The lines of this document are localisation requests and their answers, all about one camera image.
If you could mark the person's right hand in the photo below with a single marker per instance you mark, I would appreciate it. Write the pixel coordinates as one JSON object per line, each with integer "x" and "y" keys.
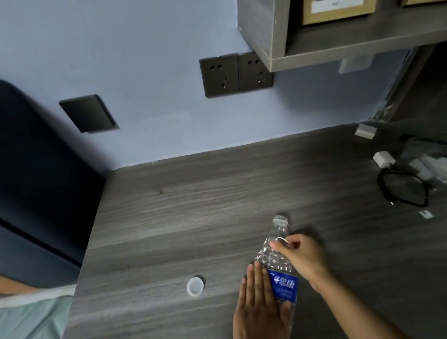
{"x": 306, "y": 257}

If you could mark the person's left hand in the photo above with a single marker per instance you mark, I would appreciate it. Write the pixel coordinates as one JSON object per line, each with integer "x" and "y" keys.
{"x": 259, "y": 321}

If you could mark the person's left little finger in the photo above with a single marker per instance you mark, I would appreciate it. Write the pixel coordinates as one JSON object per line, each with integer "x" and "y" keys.
{"x": 243, "y": 294}

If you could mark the person's left thumb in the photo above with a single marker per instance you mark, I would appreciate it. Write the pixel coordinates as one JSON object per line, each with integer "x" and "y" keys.
{"x": 287, "y": 314}

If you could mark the person's left middle finger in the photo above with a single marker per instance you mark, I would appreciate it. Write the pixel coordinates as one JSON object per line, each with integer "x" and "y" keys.
{"x": 259, "y": 281}

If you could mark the person's right fingers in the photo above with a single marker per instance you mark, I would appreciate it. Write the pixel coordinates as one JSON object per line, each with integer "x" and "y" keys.
{"x": 284, "y": 244}

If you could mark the clear blue-label water bottle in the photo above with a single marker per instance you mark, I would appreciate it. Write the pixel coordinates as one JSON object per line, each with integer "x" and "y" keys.
{"x": 284, "y": 287}

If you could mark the person's right forearm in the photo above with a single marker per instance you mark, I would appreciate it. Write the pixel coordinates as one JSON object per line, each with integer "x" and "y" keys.
{"x": 355, "y": 311}

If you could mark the white bottle cap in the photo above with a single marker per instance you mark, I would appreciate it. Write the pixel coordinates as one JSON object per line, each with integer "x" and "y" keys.
{"x": 195, "y": 286}

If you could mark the white charger adapter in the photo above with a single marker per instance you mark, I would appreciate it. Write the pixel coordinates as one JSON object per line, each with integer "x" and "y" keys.
{"x": 384, "y": 159}
{"x": 366, "y": 131}

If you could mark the small white paper tag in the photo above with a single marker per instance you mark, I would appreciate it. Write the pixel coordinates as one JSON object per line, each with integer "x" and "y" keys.
{"x": 426, "y": 215}

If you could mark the clear plastic bag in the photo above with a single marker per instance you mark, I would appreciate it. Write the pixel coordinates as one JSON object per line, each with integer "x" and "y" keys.
{"x": 436, "y": 160}

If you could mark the light green bed sheet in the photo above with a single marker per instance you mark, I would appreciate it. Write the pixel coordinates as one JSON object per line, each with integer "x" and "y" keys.
{"x": 24, "y": 330}

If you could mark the dark blue padded headboard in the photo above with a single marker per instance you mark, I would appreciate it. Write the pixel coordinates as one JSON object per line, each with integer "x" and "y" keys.
{"x": 29, "y": 181}

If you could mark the dark wall socket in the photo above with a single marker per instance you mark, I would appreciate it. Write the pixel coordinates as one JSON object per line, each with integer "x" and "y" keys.
{"x": 254, "y": 71}
{"x": 220, "y": 76}

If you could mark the grey wooden wall shelf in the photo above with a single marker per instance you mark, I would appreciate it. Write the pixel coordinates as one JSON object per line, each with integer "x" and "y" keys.
{"x": 351, "y": 38}

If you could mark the dark wall switch panel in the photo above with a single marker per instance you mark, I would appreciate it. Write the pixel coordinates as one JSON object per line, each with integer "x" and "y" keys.
{"x": 88, "y": 114}

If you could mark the orange wooden bed frame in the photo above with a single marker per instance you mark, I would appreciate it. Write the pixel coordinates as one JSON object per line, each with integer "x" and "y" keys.
{"x": 6, "y": 284}

